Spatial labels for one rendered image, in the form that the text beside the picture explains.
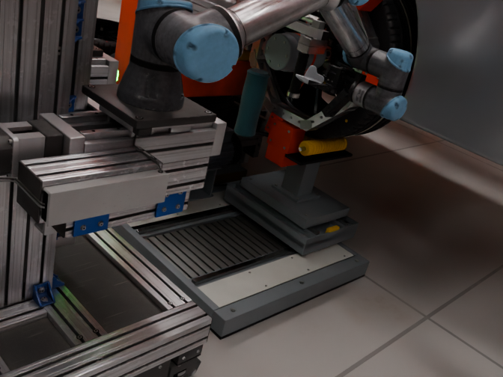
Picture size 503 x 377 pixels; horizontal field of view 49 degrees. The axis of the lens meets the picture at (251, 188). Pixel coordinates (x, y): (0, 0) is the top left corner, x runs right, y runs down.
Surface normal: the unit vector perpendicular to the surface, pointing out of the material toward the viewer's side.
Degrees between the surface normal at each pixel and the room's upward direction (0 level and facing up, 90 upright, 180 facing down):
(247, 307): 0
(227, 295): 0
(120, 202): 90
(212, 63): 93
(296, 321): 0
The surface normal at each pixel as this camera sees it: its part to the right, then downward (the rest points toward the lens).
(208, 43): 0.51, 0.54
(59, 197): 0.69, 0.44
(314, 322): 0.22, -0.88
